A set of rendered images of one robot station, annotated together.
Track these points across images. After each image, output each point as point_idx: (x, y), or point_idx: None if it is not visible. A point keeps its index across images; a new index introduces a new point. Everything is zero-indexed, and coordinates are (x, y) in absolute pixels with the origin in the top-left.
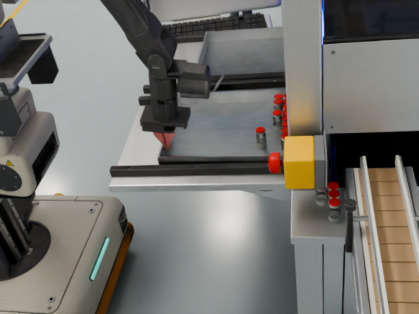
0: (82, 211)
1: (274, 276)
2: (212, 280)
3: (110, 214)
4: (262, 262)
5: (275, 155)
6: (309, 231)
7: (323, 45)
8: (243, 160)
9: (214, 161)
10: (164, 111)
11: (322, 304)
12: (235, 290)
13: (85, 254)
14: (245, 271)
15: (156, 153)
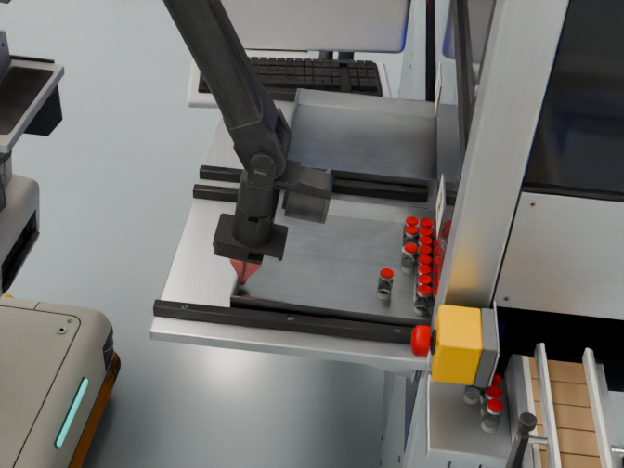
0: (46, 330)
1: (335, 463)
2: (240, 459)
3: (92, 341)
4: (318, 438)
5: (423, 331)
6: (454, 442)
7: (522, 193)
8: (359, 318)
9: (316, 314)
10: (254, 231)
11: None
12: None
13: (50, 404)
14: (292, 451)
15: (222, 285)
